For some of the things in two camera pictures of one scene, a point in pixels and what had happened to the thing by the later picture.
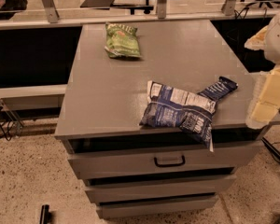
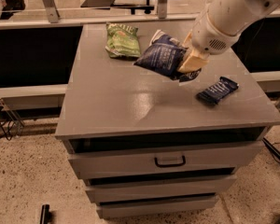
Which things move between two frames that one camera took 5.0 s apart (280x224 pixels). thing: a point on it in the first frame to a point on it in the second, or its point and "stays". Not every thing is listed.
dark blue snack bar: (218, 89) stays
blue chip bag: (167, 106) to (165, 55)
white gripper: (278, 41) to (208, 38)
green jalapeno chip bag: (121, 40) stays
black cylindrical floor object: (46, 215) stays
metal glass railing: (15, 7) stays
